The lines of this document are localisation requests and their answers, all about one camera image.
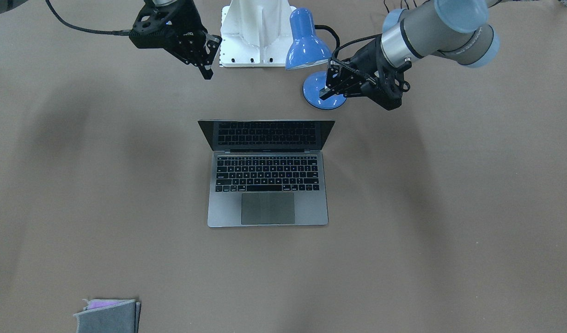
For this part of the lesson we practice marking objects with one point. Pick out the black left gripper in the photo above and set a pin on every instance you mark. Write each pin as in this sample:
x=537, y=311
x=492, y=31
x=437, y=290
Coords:
x=365, y=60

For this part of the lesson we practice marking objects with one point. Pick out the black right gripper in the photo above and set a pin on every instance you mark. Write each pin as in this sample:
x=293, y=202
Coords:
x=187, y=24

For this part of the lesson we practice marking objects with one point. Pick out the grey laptop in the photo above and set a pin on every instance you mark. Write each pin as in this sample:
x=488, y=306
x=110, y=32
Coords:
x=267, y=172

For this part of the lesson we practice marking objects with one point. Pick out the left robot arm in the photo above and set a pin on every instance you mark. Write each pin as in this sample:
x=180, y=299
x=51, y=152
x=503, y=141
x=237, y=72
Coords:
x=456, y=30

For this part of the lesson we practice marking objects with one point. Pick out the blue desk lamp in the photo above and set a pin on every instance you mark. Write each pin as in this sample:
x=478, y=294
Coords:
x=306, y=50

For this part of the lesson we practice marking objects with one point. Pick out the grey folded cloth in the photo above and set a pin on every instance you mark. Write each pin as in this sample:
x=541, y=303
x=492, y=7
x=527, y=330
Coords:
x=109, y=316

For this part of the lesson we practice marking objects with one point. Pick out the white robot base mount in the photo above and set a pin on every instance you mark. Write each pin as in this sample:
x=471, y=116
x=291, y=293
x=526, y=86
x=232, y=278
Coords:
x=255, y=33

